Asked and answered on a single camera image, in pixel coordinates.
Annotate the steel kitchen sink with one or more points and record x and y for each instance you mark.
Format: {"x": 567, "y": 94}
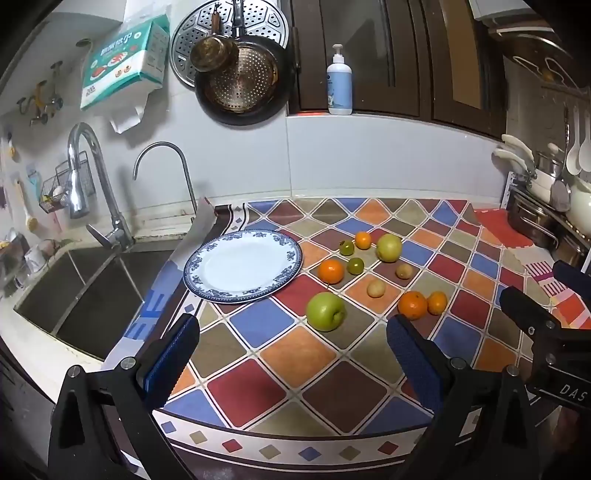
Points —
{"x": 92, "y": 304}

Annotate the round perforated steamer plate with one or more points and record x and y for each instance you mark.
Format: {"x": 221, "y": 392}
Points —
{"x": 263, "y": 18}

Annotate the colourful checkered table mat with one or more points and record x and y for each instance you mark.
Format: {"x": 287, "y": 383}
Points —
{"x": 277, "y": 360}

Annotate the white hanging paper sheet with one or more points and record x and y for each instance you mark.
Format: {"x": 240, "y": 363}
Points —
{"x": 131, "y": 115}

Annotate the large orange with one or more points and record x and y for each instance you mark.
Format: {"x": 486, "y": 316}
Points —
{"x": 412, "y": 305}

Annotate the white ladle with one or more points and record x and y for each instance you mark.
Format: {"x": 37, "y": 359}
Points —
{"x": 574, "y": 159}

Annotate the steel pot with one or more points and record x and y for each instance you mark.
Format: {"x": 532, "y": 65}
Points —
{"x": 549, "y": 164}

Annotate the thin gooseneck faucet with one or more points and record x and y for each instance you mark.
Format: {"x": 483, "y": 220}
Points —
{"x": 161, "y": 144}

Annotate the green apple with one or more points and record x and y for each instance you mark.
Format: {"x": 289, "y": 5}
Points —
{"x": 326, "y": 312}

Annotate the small green tomato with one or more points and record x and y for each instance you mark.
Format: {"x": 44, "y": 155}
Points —
{"x": 355, "y": 266}
{"x": 346, "y": 248}

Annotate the chrome kitchen faucet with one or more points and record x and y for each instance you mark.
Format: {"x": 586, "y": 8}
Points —
{"x": 111, "y": 203}

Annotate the yellow-green apple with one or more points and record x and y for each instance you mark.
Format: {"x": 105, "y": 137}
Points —
{"x": 388, "y": 248}

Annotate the steel rectangular tray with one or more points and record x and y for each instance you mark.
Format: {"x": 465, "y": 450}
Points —
{"x": 531, "y": 221}

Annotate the white cup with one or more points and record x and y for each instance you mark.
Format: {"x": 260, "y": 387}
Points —
{"x": 34, "y": 261}

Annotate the small orange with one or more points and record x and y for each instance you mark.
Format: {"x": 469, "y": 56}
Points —
{"x": 363, "y": 240}
{"x": 437, "y": 303}

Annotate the dark wooden cabinet doors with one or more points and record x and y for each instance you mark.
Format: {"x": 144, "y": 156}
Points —
{"x": 392, "y": 55}

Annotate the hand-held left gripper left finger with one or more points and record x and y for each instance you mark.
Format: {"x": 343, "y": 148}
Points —
{"x": 173, "y": 360}

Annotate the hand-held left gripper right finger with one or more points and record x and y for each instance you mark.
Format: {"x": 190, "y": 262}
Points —
{"x": 411, "y": 355}

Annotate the white spoon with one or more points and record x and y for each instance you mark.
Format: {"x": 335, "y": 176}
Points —
{"x": 585, "y": 150}

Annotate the blue patterned white plate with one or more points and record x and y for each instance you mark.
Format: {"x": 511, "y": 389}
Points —
{"x": 240, "y": 267}

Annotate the brass wall taps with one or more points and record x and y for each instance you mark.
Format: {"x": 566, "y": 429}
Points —
{"x": 41, "y": 101}

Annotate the small tan fruit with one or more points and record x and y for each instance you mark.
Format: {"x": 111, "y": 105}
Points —
{"x": 376, "y": 288}

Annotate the red patterned mat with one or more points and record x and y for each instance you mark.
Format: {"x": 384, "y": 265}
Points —
{"x": 496, "y": 226}

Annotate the medium orange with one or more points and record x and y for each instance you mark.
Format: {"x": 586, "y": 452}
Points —
{"x": 331, "y": 271}

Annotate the black frying pan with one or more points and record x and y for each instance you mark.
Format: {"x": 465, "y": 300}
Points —
{"x": 282, "y": 87}

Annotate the copper perforated strainer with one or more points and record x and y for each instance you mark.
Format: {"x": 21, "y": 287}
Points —
{"x": 244, "y": 81}

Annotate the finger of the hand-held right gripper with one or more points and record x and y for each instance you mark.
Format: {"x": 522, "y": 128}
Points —
{"x": 526, "y": 316}
{"x": 575, "y": 277}

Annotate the small brown fruit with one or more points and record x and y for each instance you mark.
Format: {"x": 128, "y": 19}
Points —
{"x": 404, "y": 270}

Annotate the teal tissue pack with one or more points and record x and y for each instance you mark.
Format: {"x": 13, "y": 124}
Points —
{"x": 124, "y": 60}

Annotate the white blue pump bottle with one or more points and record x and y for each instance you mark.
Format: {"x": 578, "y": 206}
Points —
{"x": 339, "y": 87}

